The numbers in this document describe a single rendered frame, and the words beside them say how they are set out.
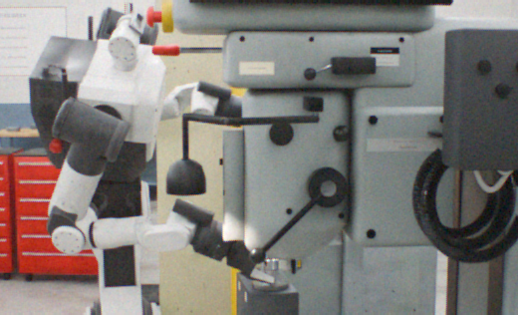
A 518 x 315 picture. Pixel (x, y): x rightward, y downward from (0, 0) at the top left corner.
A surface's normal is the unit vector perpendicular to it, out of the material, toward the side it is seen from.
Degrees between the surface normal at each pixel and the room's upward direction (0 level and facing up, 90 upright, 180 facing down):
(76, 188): 114
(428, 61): 90
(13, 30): 90
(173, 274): 90
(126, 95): 73
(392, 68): 90
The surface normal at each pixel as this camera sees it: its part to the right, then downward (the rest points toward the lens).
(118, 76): 0.12, -0.77
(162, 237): -0.11, 0.52
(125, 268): 0.22, -0.15
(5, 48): 0.09, 0.12
